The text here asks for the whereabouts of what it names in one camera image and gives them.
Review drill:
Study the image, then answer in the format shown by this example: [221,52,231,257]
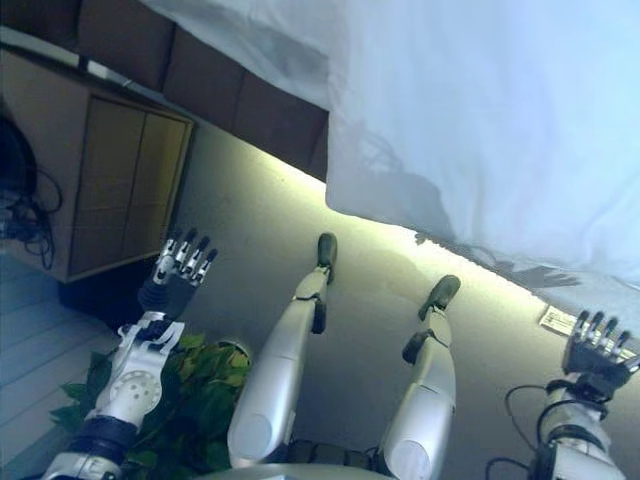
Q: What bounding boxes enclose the wooden nightstand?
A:
[0,49,195,284]

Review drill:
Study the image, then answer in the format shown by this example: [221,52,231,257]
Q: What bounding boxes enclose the silver left robot leg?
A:
[227,232,339,464]

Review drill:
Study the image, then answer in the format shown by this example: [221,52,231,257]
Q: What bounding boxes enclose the silver robot leg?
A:
[379,273,462,479]
[227,232,339,464]

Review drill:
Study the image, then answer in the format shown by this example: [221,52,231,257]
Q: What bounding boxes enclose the printed paper sheet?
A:
[538,305,576,335]

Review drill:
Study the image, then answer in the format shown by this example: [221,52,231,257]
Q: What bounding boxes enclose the white fitted bed sheet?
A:
[139,0,361,114]

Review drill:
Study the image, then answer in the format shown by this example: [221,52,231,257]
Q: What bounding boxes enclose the brown upholstered bed frame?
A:
[0,0,331,184]

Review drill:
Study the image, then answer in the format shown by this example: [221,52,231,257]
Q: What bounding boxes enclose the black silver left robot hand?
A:
[137,228,220,321]

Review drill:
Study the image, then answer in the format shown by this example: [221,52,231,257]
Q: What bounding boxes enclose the green leafy plant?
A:
[49,332,251,480]

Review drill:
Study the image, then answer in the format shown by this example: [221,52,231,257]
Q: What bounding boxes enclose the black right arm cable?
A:
[504,382,556,480]

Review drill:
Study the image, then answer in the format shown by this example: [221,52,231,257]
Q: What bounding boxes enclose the silver right robot leg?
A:
[379,273,462,479]

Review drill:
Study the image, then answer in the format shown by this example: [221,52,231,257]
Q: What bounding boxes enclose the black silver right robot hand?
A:
[562,308,640,389]

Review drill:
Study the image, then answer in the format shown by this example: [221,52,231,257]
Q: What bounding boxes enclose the white fringed blanket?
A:
[414,234,640,341]

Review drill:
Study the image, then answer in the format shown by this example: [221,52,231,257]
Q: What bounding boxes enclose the tangled black cables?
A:
[0,169,64,271]

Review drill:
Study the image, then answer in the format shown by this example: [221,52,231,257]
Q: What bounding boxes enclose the white duvet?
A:
[324,0,640,281]

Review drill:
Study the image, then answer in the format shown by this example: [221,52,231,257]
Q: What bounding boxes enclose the silver robot torso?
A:
[184,439,396,480]

